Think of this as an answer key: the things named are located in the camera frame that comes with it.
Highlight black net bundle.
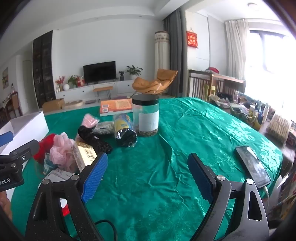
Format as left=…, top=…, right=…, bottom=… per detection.
left=77, top=125, right=113, bottom=154

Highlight wooden stool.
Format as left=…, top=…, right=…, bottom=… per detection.
left=93, top=86, right=114, bottom=99

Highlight yellow-label black roll packet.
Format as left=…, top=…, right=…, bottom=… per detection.
left=113, top=113, right=138, bottom=148

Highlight white labelled packet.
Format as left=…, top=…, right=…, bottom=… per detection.
left=44, top=169, right=80, bottom=186

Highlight pink cloth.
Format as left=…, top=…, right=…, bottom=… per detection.
left=82, top=113, right=100, bottom=128

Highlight pink mesh bath sponge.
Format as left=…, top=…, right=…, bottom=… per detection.
left=50, top=133, right=78, bottom=172

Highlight beige printed carton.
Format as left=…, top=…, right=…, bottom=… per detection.
left=72, top=141, right=97, bottom=173

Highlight red wall hanging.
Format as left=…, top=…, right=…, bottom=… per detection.
left=186, top=29, right=199, bottom=49

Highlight black display cabinet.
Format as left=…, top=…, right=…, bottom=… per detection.
left=32, top=30, right=56, bottom=108

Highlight beige floor cushion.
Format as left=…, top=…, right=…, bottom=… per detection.
left=62, top=100, right=84, bottom=109

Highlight clear jar with black lid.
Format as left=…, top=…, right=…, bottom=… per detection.
left=132, top=94, right=160, bottom=138

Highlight blue wave-patterned pouch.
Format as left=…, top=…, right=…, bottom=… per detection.
left=42, top=152, right=58, bottom=174

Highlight green plant with red decoration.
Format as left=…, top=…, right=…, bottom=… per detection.
left=67, top=75, right=84, bottom=88

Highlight white charging cable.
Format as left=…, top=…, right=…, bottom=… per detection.
left=262, top=185, right=271, bottom=209

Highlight red yarn ball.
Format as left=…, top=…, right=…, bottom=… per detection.
left=33, top=133, right=57, bottom=166

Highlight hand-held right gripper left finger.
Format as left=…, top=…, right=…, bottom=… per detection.
left=25, top=153, right=109, bottom=241

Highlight green patterned tablecloth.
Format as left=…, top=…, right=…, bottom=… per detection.
left=14, top=97, right=284, bottom=241

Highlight cardboard box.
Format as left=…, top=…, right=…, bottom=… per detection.
left=42, top=98, right=65, bottom=113

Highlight red flowers in vase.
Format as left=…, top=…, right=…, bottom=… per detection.
left=55, top=76, right=66, bottom=92

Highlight white television cabinet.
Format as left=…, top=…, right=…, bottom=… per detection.
left=55, top=80, right=137, bottom=100

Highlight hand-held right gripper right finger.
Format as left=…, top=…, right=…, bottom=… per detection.
left=187, top=152, right=270, bottom=241

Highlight white board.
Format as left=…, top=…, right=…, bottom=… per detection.
left=0, top=111, right=49, bottom=156

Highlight orange book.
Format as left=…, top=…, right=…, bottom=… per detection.
left=100, top=99, right=133, bottom=117

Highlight orange lounge chair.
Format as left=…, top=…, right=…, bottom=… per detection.
left=132, top=69, right=178, bottom=95

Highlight cluster of bottles and toiletries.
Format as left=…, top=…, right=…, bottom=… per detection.
left=229, top=91, right=277, bottom=130

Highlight standing air conditioner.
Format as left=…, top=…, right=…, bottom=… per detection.
left=154, top=31, right=168, bottom=80

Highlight black smartphone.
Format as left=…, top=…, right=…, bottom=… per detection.
left=235, top=146, right=271, bottom=188

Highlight grey curtain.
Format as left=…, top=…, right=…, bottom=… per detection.
left=163, top=9, right=185, bottom=98

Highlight wooden railing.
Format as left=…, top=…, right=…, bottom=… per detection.
left=188, top=70, right=245, bottom=101

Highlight flat-screen television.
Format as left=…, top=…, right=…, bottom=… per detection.
left=83, top=61, right=116, bottom=83

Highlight white curtain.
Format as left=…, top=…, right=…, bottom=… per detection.
left=225, top=19, right=251, bottom=80

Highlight clear bag of beige pieces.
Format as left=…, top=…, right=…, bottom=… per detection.
left=92, top=122, right=115, bottom=135

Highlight beige woven basket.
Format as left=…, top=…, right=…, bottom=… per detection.
left=269, top=115, right=290, bottom=144

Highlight large potted plant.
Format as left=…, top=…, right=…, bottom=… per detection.
left=125, top=65, right=143, bottom=80

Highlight wooden chair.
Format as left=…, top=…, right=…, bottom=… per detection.
left=5, top=91, right=23, bottom=118

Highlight black cable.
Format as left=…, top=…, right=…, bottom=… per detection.
left=95, top=220, right=116, bottom=241

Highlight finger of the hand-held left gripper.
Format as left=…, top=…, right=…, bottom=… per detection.
left=8, top=139, right=40, bottom=163
left=0, top=131, right=14, bottom=147

